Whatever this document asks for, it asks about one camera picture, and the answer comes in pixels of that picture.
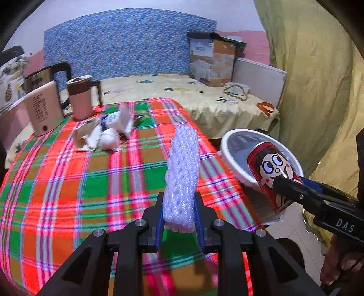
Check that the red cartoon face can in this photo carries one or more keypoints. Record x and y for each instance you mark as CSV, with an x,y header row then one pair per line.
x,y
270,170

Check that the white trash bin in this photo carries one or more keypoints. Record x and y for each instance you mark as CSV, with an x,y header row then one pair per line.
x,y
236,148

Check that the pink mug brown lid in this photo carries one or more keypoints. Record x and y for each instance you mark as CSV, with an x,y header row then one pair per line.
x,y
81,102

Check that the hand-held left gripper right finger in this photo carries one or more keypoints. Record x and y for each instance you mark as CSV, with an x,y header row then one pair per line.
x,y
199,224

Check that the small white carton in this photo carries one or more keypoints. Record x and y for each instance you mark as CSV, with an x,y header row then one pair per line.
x,y
122,122

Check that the printed cardboard box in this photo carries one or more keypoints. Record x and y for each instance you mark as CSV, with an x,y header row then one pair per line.
x,y
204,65

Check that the pineapple print blanket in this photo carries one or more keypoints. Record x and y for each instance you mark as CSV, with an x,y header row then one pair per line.
x,y
8,85

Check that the cream electric kettle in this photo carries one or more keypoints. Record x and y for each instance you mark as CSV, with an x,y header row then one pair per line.
x,y
42,111

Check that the white foam fruit net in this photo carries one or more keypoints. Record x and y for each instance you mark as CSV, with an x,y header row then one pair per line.
x,y
182,176

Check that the yellow printed bed sheet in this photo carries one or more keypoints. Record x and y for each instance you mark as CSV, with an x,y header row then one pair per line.
x,y
176,96

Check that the white board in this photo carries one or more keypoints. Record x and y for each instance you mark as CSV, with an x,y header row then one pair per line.
x,y
256,74

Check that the person's right hand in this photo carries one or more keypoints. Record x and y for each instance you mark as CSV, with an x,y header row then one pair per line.
x,y
341,261

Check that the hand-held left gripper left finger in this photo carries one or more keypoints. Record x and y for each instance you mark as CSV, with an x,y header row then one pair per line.
x,y
159,224

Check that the dark cloth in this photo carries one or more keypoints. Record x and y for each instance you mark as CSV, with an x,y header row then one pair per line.
x,y
11,54

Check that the olive green curtain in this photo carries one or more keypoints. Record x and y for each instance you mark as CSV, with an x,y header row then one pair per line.
x,y
312,85

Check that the white tissue ball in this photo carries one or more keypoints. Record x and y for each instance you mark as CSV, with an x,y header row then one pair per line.
x,y
109,139

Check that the blue floral headboard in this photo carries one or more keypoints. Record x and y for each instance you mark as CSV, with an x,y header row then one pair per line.
x,y
128,42

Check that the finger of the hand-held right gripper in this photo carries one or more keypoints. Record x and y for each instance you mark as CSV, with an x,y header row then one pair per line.
x,y
293,190
318,187

